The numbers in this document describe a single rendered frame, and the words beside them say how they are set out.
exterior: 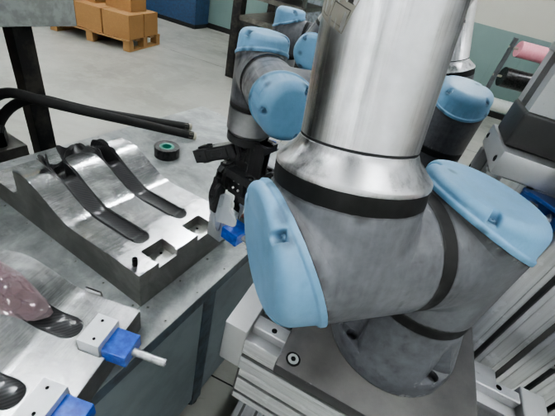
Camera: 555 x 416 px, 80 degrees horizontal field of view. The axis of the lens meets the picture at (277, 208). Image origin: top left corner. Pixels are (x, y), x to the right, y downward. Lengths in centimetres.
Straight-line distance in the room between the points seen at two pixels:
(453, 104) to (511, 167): 27
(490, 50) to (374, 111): 686
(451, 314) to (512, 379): 36
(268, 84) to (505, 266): 29
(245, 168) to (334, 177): 38
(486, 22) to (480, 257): 675
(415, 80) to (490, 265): 17
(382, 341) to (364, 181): 22
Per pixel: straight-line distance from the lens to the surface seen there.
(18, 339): 65
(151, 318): 70
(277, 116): 39
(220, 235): 68
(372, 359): 40
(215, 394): 151
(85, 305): 67
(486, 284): 33
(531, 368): 68
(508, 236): 30
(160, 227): 74
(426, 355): 40
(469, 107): 77
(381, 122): 21
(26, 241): 89
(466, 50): 91
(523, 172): 54
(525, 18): 710
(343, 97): 21
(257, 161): 54
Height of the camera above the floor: 138
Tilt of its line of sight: 36 degrees down
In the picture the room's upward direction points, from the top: 15 degrees clockwise
